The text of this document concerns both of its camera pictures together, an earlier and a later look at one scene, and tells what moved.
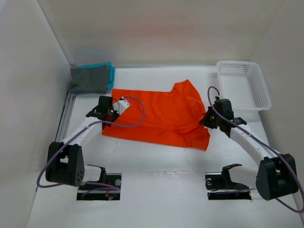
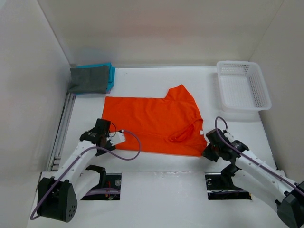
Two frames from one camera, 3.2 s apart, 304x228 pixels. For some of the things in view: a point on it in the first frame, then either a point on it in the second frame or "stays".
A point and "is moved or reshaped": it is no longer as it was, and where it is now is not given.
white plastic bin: x=242 y=82 stays
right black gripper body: x=210 y=120 → x=212 y=152
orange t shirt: x=172 y=118 is moved or reshaped
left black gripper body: x=114 y=115 → x=108 y=145
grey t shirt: x=93 y=80 stays
